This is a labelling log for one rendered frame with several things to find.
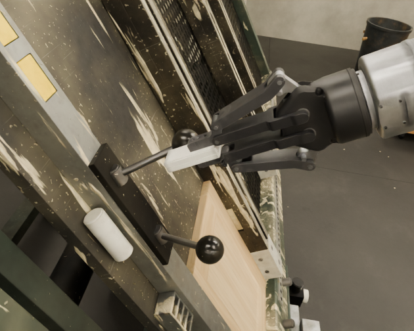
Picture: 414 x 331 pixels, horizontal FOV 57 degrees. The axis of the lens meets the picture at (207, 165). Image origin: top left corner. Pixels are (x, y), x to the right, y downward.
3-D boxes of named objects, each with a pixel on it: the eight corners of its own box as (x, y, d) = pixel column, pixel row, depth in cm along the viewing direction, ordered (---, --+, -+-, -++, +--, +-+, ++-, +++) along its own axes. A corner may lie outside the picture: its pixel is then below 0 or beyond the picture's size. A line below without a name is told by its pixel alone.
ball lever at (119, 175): (115, 197, 51) (206, 155, 49) (100, 175, 49) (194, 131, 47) (118, 181, 54) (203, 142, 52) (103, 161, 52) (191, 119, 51)
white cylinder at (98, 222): (79, 225, 49) (112, 264, 53) (97, 220, 48) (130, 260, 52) (87, 209, 52) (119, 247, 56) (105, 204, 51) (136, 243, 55)
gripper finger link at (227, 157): (309, 111, 44) (313, 121, 45) (221, 142, 48) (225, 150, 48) (313, 129, 41) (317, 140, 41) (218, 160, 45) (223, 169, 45)
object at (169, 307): (173, 339, 62) (190, 337, 61) (153, 315, 59) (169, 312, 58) (178, 317, 66) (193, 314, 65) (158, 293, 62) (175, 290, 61)
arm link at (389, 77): (445, 142, 37) (380, 159, 39) (416, 99, 44) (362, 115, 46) (436, 57, 32) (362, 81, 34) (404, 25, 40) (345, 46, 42)
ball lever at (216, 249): (152, 251, 58) (218, 273, 49) (140, 234, 56) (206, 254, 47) (167, 232, 60) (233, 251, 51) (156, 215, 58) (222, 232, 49)
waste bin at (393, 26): (395, 87, 468) (418, 34, 428) (351, 80, 471) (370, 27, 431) (385, 69, 511) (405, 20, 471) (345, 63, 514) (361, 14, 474)
